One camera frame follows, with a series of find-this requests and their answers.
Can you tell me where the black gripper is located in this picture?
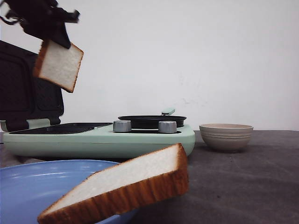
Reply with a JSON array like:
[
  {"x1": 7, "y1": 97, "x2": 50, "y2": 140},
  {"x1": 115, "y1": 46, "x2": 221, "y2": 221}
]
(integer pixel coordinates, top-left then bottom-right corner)
[{"x1": 0, "y1": 0, "x2": 80, "y2": 49}]

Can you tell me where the breakfast maker hinged lid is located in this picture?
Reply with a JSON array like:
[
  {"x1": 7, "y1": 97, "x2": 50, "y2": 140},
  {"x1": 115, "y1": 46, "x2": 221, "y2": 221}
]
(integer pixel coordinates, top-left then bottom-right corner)
[{"x1": 0, "y1": 41, "x2": 64, "y2": 132}]

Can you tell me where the silver control knob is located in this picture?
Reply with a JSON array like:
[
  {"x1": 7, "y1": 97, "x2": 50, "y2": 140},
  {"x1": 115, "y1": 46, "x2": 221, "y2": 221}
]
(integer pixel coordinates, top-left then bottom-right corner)
[
  {"x1": 113, "y1": 120, "x2": 132, "y2": 133},
  {"x1": 158, "y1": 121, "x2": 177, "y2": 134}
]

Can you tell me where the mint green breakfast maker base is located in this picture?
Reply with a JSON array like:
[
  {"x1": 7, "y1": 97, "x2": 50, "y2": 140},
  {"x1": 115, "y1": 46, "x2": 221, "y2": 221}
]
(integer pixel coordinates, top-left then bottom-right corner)
[{"x1": 3, "y1": 125, "x2": 195, "y2": 158}]

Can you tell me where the beige ceramic bowl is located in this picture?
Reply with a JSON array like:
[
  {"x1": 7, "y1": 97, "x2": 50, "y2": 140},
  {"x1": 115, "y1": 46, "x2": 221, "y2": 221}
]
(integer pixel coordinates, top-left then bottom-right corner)
[{"x1": 199, "y1": 123, "x2": 253, "y2": 152}]

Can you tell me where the blue plastic plate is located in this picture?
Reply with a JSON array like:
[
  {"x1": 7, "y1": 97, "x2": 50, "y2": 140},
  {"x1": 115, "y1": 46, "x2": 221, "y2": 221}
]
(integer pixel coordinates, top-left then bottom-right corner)
[{"x1": 0, "y1": 159, "x2": 141, "y2": 224}]

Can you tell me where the black round frying pan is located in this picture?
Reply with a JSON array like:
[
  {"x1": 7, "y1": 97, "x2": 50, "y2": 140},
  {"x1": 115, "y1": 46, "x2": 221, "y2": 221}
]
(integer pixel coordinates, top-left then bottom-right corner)
[{"x1": 118, "y1": 107, "x2": 187, "y2": 129}]

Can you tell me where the white bread slice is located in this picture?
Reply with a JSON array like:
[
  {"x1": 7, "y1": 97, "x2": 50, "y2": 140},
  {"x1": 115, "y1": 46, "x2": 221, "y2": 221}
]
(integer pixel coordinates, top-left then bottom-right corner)
[
  {"x1": 37, "y1": 143, "x2": 189, "y2": 224},
  {"x1": 33, "y1": 40, "x2": 84, "y2": 93}
]

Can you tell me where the right silver control knob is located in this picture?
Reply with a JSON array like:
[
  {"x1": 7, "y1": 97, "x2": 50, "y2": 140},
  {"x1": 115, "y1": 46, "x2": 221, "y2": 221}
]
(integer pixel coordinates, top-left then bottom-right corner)
[{"x1": 158, "y1": 121, "x2": 177, "y2": 134}]

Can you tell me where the left silver control knob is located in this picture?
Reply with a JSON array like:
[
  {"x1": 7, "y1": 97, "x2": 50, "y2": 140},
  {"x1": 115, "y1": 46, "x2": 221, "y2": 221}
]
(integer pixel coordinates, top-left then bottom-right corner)
[{"x1": 113, "y1": 120, "x2": 132, "y2": 133}]

